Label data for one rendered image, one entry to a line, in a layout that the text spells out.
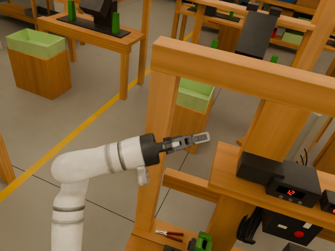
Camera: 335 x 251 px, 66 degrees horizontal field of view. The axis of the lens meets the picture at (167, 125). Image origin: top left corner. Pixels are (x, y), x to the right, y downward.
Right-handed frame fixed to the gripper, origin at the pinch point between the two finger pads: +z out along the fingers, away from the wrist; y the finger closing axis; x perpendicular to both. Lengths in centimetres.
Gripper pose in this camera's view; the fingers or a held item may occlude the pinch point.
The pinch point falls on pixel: (201, 137)
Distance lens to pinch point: 62.0
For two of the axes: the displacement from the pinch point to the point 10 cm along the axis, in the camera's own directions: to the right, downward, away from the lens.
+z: 9.7, -2.2, 0.2
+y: -0.1, 0.6, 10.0
